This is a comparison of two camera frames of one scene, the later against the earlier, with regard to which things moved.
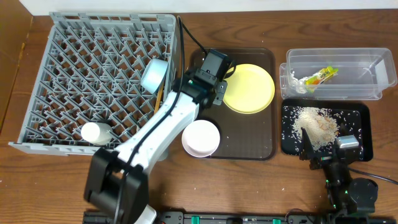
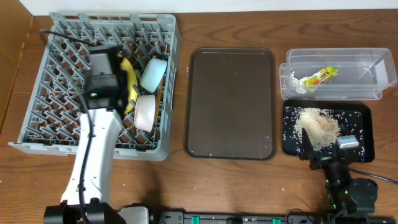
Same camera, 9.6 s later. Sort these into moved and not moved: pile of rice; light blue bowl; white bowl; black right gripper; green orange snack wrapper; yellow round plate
Moved: white bowl; yellow round plate
Not moved: light blue bowl; pile of rice; black right gripper; green orange snack wrapper
